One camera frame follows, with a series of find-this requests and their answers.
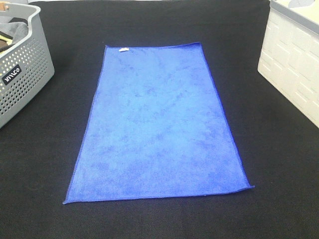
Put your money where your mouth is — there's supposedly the blue microfiber towel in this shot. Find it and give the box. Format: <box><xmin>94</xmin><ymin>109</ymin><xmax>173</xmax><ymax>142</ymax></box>
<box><xmin>64</xmin><ymin>42</ymin><xmax>251</xmax><ymax>204</ymax></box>

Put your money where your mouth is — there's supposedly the white towel label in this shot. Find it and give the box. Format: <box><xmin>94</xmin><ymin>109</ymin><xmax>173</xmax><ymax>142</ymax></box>
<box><xmin>119</xmin><ymin>47</ymin><xmax>129</xmax><ymax>52</ymax></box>

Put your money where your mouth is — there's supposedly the black table cloth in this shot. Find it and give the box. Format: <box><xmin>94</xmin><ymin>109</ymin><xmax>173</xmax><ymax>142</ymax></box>
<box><xmin>0</xmin><ymin>0</ymin><xmax>319</xmax><ymax>239</ymax></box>

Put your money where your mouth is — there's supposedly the white plastic storage box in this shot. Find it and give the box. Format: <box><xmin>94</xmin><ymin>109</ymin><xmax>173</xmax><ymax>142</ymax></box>
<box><xmin>258</xmin><ymin>0</ymin><xmax>319</xmax><ymax>125</ymax></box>

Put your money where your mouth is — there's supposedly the grey perforated plastic basket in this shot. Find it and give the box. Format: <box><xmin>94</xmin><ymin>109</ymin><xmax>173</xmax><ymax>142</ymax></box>
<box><xmin>0</xmin><ymin>2</ymin><xmax>54</xmax><ymax>126</ymax></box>

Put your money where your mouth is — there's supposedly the grey towel in basket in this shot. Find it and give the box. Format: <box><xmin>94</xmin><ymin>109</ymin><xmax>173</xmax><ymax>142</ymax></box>
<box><xmin>0</xmin><ymin>22</ymin><xmax>28</xmax><ymax>44</ymax></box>

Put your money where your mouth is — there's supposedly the yellow cloth in basket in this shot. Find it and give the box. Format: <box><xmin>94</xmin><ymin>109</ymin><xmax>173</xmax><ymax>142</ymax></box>
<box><xmin>0</xmin><ymin>35</ymin><xmax>12</xmax><ymax>45</ymax></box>

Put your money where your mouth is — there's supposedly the brown cloth in basket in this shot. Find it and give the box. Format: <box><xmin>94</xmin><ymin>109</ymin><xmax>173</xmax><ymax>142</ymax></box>
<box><xmin>0</xmin><ymin>41</ymin><xmax>11</xmax><ymax>53</ymax></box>

